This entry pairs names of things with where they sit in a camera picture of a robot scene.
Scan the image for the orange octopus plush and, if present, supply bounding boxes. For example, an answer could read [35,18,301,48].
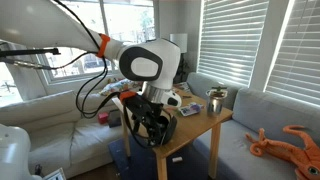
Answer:
[245,124,320,180]

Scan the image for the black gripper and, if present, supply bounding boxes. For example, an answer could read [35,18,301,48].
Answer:
[139,98,172,148]

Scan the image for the colourful card pack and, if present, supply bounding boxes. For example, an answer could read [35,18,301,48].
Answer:
[178,101,204,118]

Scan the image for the printed magazine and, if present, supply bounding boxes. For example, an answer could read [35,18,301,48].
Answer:
[173,81,192,95]

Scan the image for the dark flat tablet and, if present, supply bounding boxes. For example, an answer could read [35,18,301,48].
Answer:
[107,109,123,129]

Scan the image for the light wooden table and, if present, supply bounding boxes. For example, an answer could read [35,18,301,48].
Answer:
[111,85,234,180]

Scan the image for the white leather sofa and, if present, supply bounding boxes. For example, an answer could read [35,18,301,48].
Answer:
[0,75,134,180]

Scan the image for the small red box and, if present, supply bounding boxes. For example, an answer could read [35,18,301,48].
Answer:
[97,111,110,125]

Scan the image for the floral print cushion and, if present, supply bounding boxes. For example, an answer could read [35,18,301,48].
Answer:
[99,77,143,97]

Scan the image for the grey fabric sofa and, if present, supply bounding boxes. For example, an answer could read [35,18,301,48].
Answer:
[185,72,320,180]

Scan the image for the small white block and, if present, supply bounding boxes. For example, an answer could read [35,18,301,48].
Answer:
[171,155,184,164]

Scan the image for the wide white window blind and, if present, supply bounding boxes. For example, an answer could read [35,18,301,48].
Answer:
[197,0,270,88]

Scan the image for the dark blue rug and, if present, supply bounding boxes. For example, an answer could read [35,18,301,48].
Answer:
[107,133,214,180]

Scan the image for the large glass window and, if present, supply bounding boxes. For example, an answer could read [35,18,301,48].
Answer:
[34,0,156,84]

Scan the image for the white framed paper sign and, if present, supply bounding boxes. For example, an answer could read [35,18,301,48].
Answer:
[43,167,67,180]

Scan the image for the black boom stand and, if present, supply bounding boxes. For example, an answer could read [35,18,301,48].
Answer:
[0,47,62,72]

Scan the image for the narrow white window blind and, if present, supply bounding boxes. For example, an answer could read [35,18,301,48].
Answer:
[264,0,320,106]

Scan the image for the silver pot with plant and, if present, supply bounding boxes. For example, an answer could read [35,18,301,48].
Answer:
[205,86,229,118]

